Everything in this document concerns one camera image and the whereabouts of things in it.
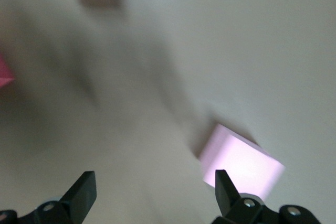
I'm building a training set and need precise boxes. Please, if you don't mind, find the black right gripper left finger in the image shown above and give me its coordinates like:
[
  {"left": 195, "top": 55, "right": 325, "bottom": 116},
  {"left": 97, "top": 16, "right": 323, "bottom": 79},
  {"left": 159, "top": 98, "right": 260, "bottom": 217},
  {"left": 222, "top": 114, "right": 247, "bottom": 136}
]
[{"left": 0, "top": 170, "right": 97, "bottom": 224}]

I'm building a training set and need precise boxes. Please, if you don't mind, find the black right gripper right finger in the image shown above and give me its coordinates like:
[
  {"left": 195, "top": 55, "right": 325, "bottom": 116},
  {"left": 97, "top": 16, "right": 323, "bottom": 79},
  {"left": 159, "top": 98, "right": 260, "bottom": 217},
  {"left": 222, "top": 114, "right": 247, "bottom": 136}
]
[{"left": 214, "top": 169, "right": 322, "bottom": 224}]

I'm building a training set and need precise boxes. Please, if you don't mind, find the red foam cube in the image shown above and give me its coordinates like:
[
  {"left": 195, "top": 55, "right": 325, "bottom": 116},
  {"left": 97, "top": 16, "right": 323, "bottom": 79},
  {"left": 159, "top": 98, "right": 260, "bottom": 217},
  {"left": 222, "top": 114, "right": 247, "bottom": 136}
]
[{"left": 0, "top": 52, "right": 16, "bottom": 88}]

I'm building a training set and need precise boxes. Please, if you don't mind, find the pink foam cube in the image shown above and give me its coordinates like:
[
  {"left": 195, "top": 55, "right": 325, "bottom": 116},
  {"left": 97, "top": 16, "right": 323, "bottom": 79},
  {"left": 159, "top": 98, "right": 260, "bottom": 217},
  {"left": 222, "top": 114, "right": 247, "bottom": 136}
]
[{"left": 198, "top": 123, "right": 286, "bottom": 200}]

